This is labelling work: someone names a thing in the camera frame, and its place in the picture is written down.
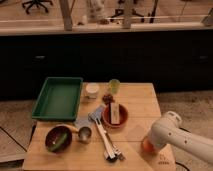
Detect red orange apple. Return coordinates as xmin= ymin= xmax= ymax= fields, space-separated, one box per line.
xmin=141 ymin=137 xmax=158 ymax=154

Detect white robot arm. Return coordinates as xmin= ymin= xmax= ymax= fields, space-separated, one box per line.
xmin=147 ymin=111 xmax=213 ymax=165

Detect green translucent cup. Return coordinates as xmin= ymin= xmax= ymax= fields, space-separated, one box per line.
xmin=109 ymin=79 xmax=120 ymax=94

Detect white paper cup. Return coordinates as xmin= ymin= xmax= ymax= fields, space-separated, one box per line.
xmin=85 ymin=83 xmax=100 ymax=99

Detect small metal cup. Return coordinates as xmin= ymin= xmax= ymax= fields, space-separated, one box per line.
xmin=78 ymin=127 xmax=92 ymax=144

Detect brown pinecone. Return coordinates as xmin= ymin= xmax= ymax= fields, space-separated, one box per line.
xmin=102 ymin=94 xmax=114 ymax=104

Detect green plastic tray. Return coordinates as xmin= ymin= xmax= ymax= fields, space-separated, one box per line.
xmin=32 ymin=77 xmax=83 ymax=121

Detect metal tongs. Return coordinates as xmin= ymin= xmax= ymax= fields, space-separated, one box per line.
xmin=98 ymin=125 xmax=125 ymax=163

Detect dark brown bowl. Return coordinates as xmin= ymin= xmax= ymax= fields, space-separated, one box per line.
xmin=45 ymin=126 xmax=72 ymax=153

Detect black chair base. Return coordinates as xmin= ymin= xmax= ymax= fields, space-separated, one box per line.
xmin=109 ymin=0 xmax=145 ymax=24

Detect green cucumber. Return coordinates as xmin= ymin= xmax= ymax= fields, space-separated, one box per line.
xmin=48 ymin=133 xmax=67 ymax=152

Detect black office chair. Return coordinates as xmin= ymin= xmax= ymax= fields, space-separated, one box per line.
xmin=22 ymin=0 xmax=53 ymax=15

